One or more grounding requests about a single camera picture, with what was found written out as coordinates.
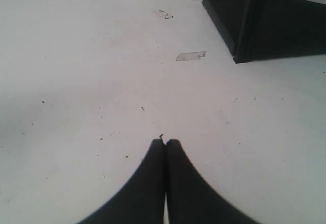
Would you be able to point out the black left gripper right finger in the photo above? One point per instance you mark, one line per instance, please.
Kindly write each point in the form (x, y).
(190, 198)

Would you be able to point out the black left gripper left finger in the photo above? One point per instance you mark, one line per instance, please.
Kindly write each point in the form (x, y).
(142, 198)

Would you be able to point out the clear tape piece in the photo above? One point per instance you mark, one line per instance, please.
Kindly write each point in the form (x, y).
(190, 56)

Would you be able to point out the black metal shelf rack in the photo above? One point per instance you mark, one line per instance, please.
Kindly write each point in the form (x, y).
(269, 29)

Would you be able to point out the torn tape residue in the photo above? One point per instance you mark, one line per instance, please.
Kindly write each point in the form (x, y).
(162, 14)

